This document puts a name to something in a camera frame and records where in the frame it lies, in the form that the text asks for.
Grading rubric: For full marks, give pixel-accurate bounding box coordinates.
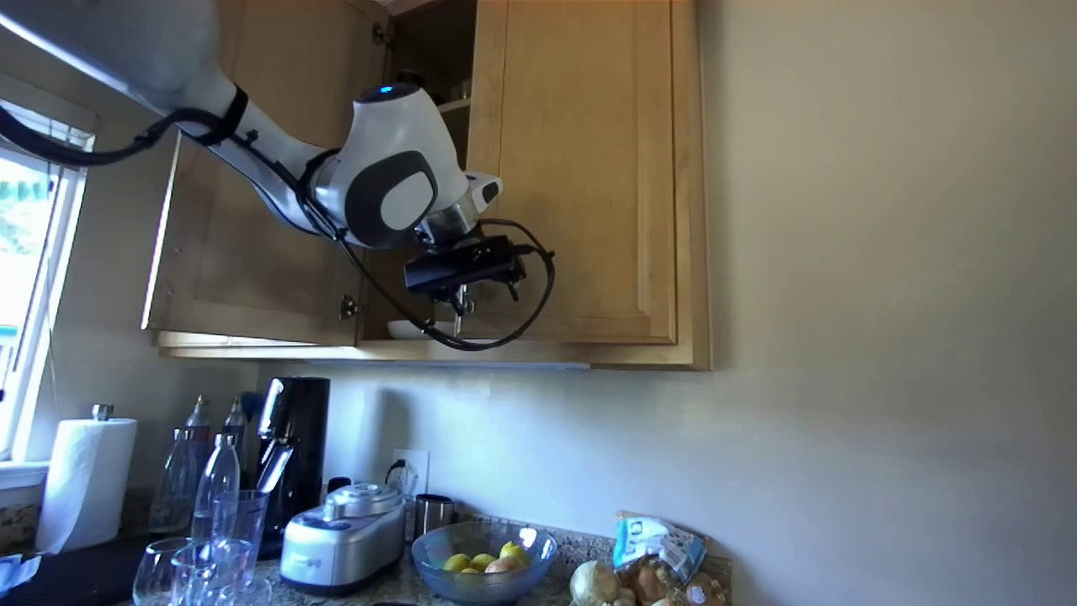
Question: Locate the tray of onions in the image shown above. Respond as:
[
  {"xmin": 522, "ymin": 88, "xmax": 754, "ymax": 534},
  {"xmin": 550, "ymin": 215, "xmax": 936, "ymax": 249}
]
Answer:
[{"xmin": 570, "ymin": 559, "xmax": 731, "ymax": 606}]

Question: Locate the wooden cupboard door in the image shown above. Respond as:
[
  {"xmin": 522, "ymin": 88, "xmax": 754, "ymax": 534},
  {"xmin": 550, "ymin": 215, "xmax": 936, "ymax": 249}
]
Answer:
[
  {"xmin": 469, "ymin": 0, "xmax": 697, "ymax": 346},
  {"xmin": 146, "ymin": 0, "xmax": 376, "ymax": 344}
]

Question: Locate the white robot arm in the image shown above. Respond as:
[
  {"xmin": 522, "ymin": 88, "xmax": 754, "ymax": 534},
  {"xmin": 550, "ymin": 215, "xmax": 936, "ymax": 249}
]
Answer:
[{"xmin": 0, "ymin": 0, "xmax": 525, "ymax": 307}]

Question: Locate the blue white food bag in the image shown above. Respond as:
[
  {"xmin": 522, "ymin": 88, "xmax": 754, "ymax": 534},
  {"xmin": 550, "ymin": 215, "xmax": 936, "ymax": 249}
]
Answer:
[{"xmin": 611, "ymin": 513, "xmax": 706, "ymax": 578}]

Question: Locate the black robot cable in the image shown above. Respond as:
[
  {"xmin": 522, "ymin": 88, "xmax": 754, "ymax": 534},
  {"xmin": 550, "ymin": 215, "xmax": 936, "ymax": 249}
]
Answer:
[{"xmin": 0, "ymin": 101, "xmax": 560, "ymax": 353}]

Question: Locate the paper towel roll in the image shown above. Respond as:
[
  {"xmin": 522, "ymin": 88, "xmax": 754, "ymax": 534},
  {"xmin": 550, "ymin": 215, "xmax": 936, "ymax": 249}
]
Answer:
[{"xmin": 38, "ymin": 418, "xmax": 137, "ymax": 556}]

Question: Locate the wooden wall cupboard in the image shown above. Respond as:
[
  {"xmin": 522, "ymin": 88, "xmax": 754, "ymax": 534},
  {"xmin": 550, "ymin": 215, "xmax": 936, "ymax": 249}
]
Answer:
[{"xmin": 141, "ymin": 0, "xmax": 706, "ymax": 366}]

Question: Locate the yellow lemon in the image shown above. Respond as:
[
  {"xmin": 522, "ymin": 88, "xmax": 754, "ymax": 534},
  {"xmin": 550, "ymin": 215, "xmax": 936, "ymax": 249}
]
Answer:
[{"xmin": 498, "ymin": 543, "xmax": 529, "ymax": 566}]

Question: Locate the glass fruit bowl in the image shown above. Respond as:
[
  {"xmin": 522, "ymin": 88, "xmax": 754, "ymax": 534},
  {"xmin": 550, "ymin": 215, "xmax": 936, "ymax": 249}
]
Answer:
[{"xmin": 410, "ymin": 520, "xmax": 560, "ymax": 606}]

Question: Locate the wine glass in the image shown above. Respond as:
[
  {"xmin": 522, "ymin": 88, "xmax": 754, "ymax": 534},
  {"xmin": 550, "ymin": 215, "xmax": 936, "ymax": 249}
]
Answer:
[{"xmin": 130, "ymin": 534, "xmax": 211, "ymax": 606}]

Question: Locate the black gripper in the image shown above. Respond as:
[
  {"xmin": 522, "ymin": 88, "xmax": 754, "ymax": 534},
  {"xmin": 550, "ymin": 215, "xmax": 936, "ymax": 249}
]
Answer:
[{"xmin": 403, "ymin": 236, "xmax": 525, "ymax": 316}]

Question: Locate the white wall outlet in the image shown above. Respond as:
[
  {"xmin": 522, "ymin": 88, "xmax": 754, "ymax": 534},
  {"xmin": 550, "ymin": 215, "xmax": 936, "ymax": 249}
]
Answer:
[{"xmin": 386, "ymin": 452, "xmax": 431, "ymax": 499}]

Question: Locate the clear plastic bottle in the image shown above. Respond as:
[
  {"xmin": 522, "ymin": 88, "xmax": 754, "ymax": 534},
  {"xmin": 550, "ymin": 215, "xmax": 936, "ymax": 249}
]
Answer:
[{"xmin": 191, "ymin": 431, "xmax": 243, "ymax": 563}]

